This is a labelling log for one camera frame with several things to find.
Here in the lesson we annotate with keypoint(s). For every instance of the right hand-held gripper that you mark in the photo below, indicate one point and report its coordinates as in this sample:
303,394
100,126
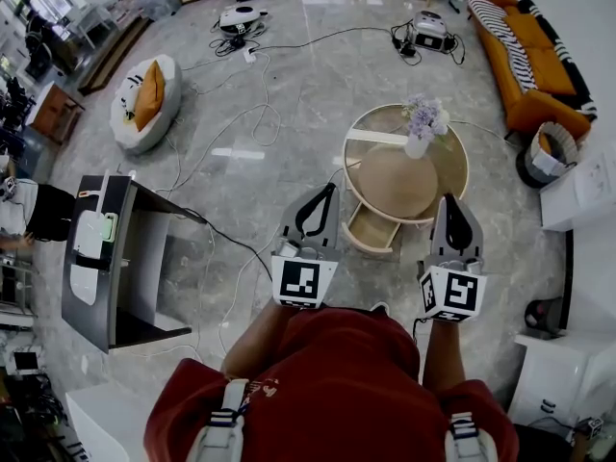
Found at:
457,291

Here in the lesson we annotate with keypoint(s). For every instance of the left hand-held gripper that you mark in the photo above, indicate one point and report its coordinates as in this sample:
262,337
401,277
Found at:
300,279

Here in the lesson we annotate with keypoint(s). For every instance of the person's right forearm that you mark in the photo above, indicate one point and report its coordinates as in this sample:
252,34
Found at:
443,359

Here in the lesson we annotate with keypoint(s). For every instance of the person's left forearm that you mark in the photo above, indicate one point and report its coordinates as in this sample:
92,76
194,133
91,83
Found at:
252,340

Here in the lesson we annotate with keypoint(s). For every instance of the round glass coffee table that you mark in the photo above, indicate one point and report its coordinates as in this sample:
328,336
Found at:
394,181

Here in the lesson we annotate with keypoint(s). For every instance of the person's right white shoe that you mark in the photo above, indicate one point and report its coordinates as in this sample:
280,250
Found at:
380,307

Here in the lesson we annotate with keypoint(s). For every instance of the white vase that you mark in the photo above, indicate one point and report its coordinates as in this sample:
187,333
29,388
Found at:
416,147

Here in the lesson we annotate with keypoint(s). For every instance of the small dark bin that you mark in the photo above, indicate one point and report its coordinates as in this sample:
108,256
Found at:
544,318

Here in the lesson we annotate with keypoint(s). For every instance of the grey woven basket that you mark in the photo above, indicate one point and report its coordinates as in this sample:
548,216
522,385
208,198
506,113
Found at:
548,161

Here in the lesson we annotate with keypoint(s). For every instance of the plain white box cabinet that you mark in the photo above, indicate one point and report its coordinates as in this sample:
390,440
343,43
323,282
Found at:
577,195

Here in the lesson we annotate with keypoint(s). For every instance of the purple flower bouquet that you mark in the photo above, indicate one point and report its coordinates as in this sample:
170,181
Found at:
426,116

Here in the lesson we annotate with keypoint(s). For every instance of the person's red shirt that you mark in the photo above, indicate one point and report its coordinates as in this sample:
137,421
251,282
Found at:
337,392

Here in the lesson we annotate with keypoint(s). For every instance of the white power strip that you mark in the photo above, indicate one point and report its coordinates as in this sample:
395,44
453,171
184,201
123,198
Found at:
249,54

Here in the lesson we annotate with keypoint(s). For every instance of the white bean bag chair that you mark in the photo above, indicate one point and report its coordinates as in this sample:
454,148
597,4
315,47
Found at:
166,113

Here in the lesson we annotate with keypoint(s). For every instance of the black desk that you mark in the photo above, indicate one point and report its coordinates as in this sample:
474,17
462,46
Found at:
120,258

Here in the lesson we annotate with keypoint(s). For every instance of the orange sofa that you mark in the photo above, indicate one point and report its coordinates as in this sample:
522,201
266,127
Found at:
544,65

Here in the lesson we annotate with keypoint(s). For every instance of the pale green case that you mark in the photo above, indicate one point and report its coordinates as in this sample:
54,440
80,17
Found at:
110,227

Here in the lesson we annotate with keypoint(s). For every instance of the orange pillow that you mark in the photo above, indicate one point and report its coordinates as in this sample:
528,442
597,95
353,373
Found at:
149,96

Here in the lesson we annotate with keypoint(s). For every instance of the white black striped throw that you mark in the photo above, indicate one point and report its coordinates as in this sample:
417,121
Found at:
500,36

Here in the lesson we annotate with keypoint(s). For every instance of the black striped blanket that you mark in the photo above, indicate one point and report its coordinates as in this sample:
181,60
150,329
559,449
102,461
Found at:
568,60

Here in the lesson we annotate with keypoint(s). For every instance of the grey boxy floor device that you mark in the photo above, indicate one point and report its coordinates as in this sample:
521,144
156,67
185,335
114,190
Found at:
428,29

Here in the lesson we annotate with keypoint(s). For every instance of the white round floor device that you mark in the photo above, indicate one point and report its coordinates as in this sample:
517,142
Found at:
240,17

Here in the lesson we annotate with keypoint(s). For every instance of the white printed pillow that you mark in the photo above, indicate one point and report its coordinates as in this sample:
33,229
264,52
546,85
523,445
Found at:
130,99

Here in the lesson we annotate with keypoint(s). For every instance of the long white board device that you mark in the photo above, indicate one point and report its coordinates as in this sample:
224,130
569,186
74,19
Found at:
86,236

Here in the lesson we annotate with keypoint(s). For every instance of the wooden floor platform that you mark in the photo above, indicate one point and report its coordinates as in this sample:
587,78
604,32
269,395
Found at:
115,56

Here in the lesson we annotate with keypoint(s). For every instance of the small wooden side table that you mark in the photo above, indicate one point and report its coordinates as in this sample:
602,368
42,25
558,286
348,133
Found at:
55,113

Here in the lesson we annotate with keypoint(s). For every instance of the low white cabinet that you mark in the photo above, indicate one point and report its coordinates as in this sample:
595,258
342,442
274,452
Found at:
106,426

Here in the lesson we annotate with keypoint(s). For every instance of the small monitor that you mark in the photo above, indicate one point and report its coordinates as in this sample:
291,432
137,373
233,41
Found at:
25,362

